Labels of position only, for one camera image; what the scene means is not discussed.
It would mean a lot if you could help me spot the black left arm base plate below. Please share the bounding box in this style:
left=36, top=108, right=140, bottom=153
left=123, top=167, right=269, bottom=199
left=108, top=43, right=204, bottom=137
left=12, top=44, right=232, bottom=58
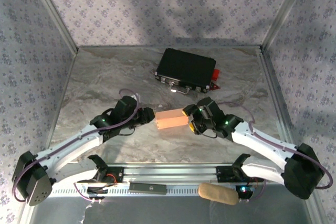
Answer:
left=76, top=166, right=124, bottom=184

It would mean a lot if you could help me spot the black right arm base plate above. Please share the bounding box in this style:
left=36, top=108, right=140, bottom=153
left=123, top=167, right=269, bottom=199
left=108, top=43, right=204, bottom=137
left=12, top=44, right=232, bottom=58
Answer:
left=215, top=165, right=265, bottom=183

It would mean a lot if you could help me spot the black hard carrying case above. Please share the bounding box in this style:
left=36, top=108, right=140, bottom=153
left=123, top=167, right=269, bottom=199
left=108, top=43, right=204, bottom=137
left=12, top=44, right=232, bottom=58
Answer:
left=154, top=48, right=217, bottom=95

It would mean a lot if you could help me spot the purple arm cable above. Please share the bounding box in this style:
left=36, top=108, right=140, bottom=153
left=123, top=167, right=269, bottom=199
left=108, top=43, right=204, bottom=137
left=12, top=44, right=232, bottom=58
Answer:
left=216, top=100, right=333, bottom=203
left=12, top=88, right=141, bottom=204

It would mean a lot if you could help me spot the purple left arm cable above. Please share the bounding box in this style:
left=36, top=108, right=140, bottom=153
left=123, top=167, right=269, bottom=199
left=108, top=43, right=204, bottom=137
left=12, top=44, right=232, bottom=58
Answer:
left=12, top=88, right=141, bottom=204

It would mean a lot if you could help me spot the brown cardboard paper box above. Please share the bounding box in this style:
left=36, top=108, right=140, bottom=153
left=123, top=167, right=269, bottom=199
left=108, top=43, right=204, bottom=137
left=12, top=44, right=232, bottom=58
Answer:
left=155, top=108, right=188, bottom=131

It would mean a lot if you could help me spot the tan foam roll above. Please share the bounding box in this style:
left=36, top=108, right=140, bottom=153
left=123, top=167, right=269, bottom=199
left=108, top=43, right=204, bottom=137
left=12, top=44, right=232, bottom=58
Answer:
left=198, top=182, right=239, bottom=206

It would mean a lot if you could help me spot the black rectangular device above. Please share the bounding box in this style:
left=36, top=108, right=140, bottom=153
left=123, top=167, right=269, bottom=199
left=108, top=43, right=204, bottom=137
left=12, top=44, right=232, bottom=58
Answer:
left=129, top=182, right=167, bottom=196

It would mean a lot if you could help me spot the aluminium side rail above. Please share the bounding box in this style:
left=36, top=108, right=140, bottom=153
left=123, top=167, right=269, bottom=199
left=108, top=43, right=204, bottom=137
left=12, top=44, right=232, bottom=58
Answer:
left=258, top=47, right=299, bottom=164

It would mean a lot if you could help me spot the aluminium corner post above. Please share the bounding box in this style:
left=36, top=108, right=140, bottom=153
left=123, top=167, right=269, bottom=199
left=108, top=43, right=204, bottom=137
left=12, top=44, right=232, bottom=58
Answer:
left=26, top=0, right=79, bottom=53
left=261, top=0, right=313, bottom=53

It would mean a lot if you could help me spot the aluminium frame rail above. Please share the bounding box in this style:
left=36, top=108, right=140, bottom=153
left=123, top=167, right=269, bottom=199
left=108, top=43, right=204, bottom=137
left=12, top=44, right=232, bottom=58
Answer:
left=27, top=162, right=314, bottom=186

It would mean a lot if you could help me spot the white slotted cable duct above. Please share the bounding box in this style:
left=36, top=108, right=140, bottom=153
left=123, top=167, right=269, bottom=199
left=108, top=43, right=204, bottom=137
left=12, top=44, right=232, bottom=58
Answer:
left=38, top=184, right=253, bottom=199

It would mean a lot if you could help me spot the black controller board with LED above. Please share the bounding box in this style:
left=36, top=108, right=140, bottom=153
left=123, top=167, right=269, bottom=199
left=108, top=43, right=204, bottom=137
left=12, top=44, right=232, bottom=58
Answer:
left=235, top=184, right=254, bottom=200

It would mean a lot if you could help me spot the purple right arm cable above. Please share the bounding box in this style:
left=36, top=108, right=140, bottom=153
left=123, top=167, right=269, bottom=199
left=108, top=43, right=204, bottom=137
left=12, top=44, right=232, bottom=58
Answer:
left=216, top=100, right=333, bottom=203

